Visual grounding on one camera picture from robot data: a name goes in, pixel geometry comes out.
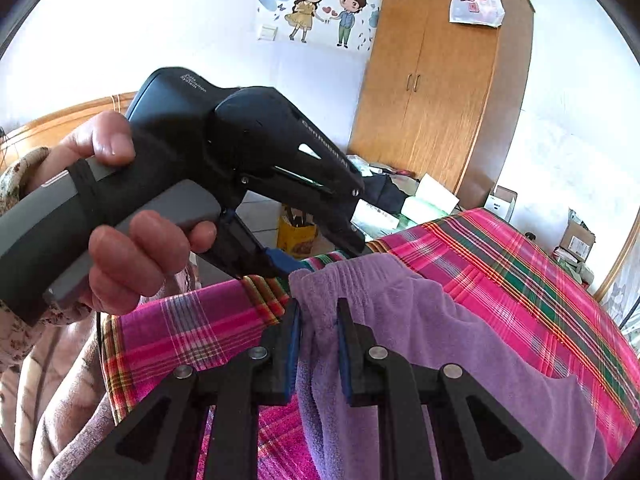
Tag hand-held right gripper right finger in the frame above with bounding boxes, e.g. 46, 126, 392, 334
336, 297, 576, 480

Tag purple fleece pants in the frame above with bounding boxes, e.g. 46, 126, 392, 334
288, 251, 614, 480

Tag pile of pale plastic bags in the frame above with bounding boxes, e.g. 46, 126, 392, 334
351, 199, 416, 237

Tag plaid bed sheet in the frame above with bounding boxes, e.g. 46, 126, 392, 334
101, 206, 640, 480

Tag person's floral clothing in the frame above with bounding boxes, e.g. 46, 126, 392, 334
0, 260, 202, 480

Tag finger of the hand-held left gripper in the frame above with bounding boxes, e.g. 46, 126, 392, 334
197, 210, 307, 282
240, 175, 369, 258

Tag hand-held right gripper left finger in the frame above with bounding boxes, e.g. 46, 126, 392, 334
67, 297, 302, 480

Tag flat white box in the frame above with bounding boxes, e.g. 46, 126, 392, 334
401, 173, 462, 217

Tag yellow bag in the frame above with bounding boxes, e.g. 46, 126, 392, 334
276, 203, 319, 261

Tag brown cardboard box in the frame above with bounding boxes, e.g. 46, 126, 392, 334
551, 206, 597, 262

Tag wooden wardrobe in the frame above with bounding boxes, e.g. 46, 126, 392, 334
347, 0, 537, 209

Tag printed door curtain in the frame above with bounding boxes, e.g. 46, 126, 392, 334
599, 254, 640, 337

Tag black cloth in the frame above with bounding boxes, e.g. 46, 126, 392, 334
359, 171, 409, 222

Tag cartoon couple wall sticker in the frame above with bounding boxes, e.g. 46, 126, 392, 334
256, 0, 389, 52

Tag person's left hand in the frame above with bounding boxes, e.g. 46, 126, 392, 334
52, 109, 218, 314

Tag wooden door frame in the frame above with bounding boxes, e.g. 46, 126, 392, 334
594, 219, 637, 302

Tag wooden headboard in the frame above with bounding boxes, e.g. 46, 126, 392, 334
0, 90, 139, 172

